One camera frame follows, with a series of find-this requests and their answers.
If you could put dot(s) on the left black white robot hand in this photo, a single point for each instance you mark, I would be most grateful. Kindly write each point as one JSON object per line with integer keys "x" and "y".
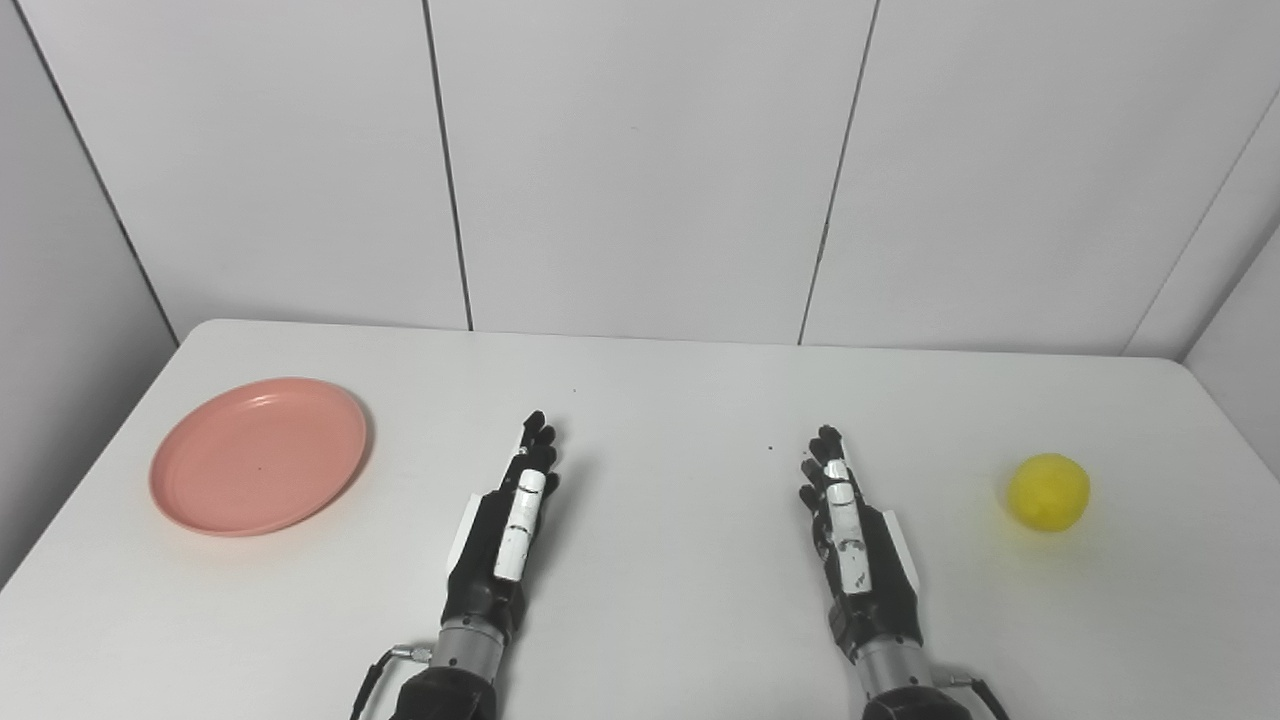
{"x": 497, "y": 560}

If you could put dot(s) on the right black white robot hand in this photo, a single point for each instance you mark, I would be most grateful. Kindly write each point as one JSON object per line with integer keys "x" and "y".
{"x": 865, "y": 565}

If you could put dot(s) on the yellow lemon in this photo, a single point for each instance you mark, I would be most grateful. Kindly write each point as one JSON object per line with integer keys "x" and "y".
{"x": 1048, "y": 492}

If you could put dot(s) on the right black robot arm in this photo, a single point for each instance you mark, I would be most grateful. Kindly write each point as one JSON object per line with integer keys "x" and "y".
{"x": 905, "y": 685}

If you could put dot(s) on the pink round plate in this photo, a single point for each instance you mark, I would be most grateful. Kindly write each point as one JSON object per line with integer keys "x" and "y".
{"x": 258, "y": 456}

